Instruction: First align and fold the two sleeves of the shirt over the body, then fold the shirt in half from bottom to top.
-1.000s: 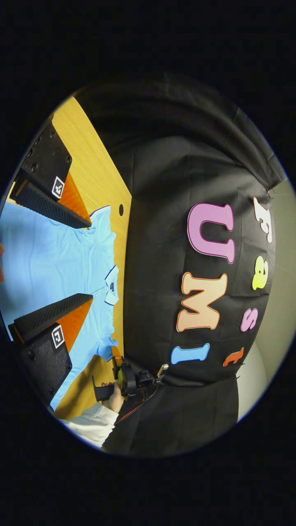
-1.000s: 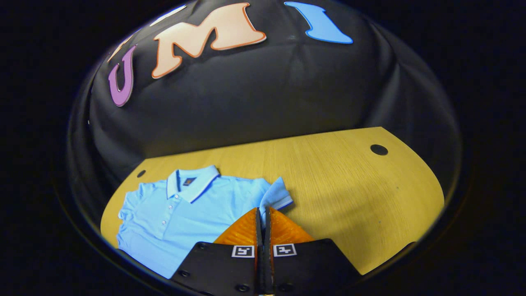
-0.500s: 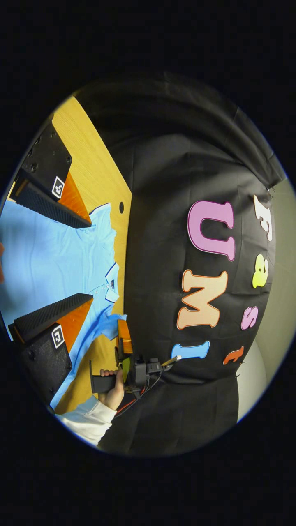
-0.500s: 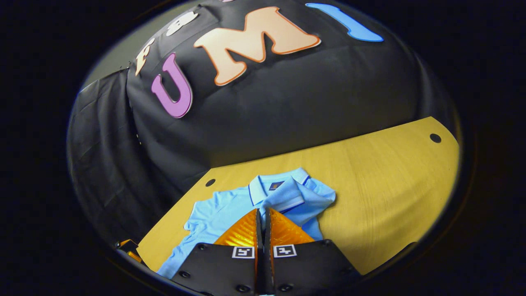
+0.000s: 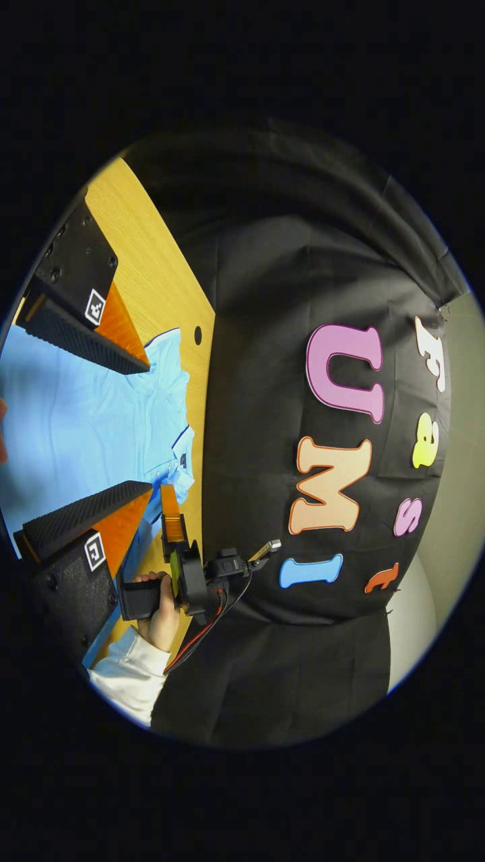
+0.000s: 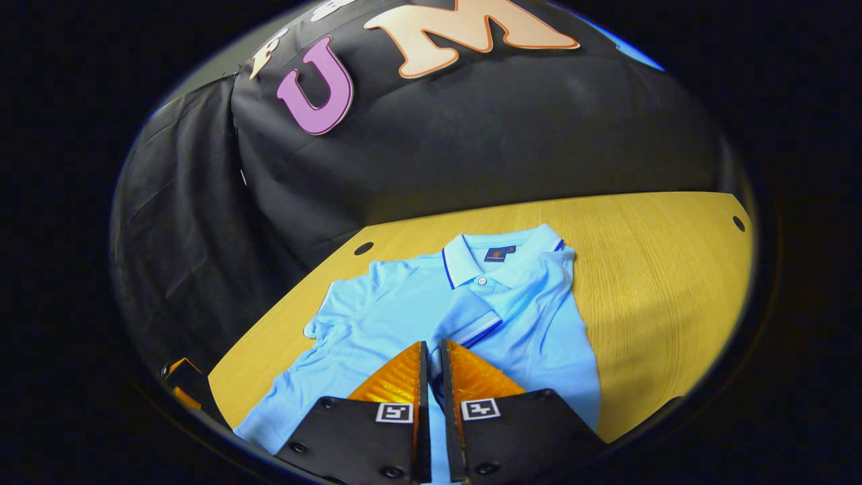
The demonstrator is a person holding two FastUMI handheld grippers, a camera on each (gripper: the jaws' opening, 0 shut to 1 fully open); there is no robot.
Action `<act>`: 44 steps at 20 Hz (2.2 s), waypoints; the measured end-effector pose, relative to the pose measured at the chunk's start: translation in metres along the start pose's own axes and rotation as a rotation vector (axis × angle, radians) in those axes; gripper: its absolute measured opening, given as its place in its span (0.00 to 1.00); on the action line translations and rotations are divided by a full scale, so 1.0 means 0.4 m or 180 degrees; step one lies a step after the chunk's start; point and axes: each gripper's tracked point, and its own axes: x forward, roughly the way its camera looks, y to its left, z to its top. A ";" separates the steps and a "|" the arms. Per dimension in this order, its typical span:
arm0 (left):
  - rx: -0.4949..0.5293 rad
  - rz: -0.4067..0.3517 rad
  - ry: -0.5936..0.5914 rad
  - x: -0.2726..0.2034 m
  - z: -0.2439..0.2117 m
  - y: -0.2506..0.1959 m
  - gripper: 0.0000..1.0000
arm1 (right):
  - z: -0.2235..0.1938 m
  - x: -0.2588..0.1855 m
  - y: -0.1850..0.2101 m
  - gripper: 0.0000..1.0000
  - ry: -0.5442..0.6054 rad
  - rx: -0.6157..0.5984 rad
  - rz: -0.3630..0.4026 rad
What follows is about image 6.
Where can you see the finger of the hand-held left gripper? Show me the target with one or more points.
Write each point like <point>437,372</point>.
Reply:
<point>199,394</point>

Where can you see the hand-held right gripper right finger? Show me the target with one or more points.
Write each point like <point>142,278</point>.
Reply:
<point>518,438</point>

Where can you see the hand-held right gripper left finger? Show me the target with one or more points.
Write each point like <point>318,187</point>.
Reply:
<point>363,444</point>

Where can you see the light blue T-shirt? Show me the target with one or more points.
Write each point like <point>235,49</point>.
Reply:
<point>404,310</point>

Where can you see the black backdrop cloth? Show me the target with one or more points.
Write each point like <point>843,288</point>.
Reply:
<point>438,135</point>

